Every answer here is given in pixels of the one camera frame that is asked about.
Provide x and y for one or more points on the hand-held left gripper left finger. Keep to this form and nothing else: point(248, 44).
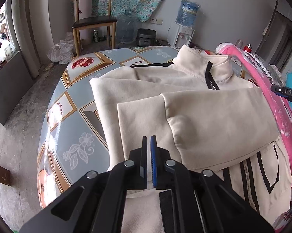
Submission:
point(142, 173)

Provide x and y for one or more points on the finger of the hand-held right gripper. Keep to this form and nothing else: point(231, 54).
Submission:
point(289, 92)

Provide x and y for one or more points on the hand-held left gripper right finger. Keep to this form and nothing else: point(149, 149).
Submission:
point(152, 160)

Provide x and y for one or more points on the beige zip jacket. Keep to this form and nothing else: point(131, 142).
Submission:
point(209, 116)

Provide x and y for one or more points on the grey lace cloth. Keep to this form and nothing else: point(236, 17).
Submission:
point(269, 70)

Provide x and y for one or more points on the pink floral blanket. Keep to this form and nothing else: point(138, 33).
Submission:
point(285, 123)

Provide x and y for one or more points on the grey door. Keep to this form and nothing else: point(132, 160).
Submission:
point(281, 36)

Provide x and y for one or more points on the red lighter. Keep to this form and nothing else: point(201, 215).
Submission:
point(248, 48)

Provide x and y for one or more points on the small glass jar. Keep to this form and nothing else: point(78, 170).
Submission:
point(239, 43)

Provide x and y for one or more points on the white water dispenser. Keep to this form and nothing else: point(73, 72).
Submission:
point(183, 37)

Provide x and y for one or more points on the empty clear water jug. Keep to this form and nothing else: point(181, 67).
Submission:
point(126, 29)

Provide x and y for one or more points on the green drink can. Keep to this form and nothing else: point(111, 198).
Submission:
point(95, 36)

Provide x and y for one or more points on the brown cardboard box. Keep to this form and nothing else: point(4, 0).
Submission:
point(1, 174)

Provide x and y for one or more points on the white plastic bag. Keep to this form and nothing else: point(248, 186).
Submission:
point(61, 52)

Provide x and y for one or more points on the wooden chair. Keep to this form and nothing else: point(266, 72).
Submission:
point(95, 21)

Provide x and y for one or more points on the low black cabinet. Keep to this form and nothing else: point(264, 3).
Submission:
point(7, 89)

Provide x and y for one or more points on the white printed bag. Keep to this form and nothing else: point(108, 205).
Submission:
point(5, 51)

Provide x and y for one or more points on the grey curtain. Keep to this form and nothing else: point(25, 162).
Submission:
point(22, 29)

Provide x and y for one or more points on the white wall socket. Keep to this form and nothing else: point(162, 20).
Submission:
point(157, 21)

